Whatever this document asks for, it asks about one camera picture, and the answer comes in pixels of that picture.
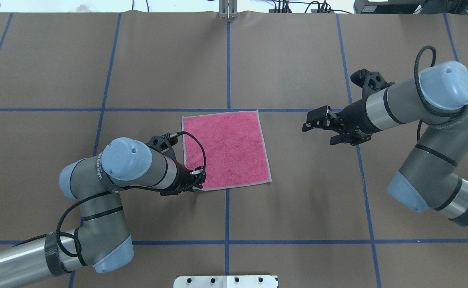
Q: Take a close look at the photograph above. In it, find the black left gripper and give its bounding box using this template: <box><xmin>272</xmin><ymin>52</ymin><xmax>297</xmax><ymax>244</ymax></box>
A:
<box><xmin>159</xmin><ymin>158</ymin><xmax>207</xmax><ymax>196</ymax></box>

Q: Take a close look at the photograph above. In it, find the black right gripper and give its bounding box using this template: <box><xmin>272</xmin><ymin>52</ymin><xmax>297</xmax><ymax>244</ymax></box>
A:
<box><xmin>303</xmin><ymin>100</ymin><xmax>372</xmax><ymax>146</ymax></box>

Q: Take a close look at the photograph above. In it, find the pink towel with white edge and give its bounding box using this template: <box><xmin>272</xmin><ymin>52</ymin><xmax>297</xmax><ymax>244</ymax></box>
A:
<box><xmin>181</xmin><ymin>110</ymin><xmax>272</xmax><ymax>191</ymax></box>

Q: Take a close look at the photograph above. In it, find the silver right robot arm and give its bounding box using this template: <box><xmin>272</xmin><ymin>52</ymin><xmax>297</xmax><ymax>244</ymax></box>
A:
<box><xmin>303</xmin><ymin>61</ymin><xmax>468</xmax><ymax>228</ymax></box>

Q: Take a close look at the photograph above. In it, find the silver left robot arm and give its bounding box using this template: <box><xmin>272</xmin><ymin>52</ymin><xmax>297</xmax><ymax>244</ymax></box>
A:
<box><xmin>0</xmin><ymin>131</ymin><xmax>206</xmax><ymax>288</ymax></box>

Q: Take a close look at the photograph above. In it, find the white mounting plate with bolts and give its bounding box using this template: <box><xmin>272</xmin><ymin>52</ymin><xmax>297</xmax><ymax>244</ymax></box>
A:
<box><xmin>173</xmin><ymin>275</ymin><xmax>279</xmax><ymax>288</ymax></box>

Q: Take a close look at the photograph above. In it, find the black box device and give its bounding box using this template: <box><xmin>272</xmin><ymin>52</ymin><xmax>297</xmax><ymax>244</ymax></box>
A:
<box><xmin>353</xmin><ymin>0</ymin><xmax>422</xmax><ymax>14</ymax></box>

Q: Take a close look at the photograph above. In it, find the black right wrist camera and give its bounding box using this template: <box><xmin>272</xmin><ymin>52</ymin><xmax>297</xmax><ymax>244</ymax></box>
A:
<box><xmin>350</xmin><ymin>68</ymin><xmax>395</xmax><ymax>100</ymax></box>

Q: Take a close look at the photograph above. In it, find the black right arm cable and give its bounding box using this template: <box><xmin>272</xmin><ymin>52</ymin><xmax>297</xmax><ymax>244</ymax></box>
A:
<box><xmin>414</xmin><ymin>45</ymin><xmax>468</xmax><ymax>140</ymax></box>

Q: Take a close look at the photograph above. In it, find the aluminium frame post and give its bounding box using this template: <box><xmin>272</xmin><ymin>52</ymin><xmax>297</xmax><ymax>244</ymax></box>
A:
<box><xmin>219</xmin><ymin>0</ymin><xmax>239</xmax><ymax>20</ymax></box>

